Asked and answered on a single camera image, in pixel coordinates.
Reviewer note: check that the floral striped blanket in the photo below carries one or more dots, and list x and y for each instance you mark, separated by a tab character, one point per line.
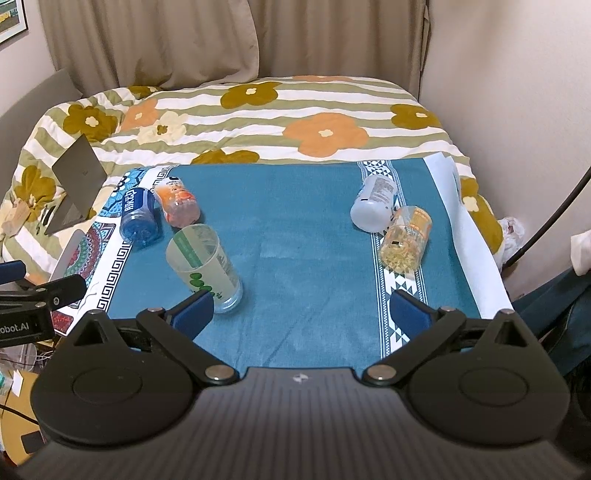
277	120

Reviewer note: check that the blue plastic bottle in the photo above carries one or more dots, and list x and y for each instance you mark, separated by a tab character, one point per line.
138	214

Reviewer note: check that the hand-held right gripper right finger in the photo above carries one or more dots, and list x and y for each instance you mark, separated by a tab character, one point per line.
408	313

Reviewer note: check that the grey padded headboard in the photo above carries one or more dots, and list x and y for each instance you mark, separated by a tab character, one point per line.
32	101

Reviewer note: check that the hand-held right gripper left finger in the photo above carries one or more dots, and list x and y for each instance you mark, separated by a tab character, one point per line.
197	311

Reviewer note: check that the orange plastic bottle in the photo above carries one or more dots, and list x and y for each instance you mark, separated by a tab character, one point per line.
178	203

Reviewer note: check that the beige curtain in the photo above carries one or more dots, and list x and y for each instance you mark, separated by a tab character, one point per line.
184	41

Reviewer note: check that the framed wall picture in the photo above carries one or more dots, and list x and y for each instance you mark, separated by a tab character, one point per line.
11	18

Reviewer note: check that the grey laptop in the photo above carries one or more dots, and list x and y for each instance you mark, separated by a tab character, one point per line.
78	170

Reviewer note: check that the white plastic bottle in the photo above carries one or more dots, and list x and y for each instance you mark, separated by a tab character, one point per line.
371	203

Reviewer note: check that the white tissue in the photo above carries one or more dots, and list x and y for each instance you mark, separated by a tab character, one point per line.
582	254

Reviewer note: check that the clear plastic bag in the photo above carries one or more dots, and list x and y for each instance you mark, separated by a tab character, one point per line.
512	237

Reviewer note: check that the clear cup with green print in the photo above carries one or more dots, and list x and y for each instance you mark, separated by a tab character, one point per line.
203	267

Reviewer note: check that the dark cloth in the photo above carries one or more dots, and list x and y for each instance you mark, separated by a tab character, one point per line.
549	304

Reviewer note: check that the teal patterned cloth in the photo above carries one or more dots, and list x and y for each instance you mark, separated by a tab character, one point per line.
295	240

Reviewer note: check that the wooden side table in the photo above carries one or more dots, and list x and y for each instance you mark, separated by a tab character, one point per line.
14	424

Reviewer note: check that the yellow clear bottle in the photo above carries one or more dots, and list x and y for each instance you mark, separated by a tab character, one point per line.
406	237

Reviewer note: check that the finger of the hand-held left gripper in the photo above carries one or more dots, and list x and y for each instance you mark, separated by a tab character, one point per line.
55	290
10	271

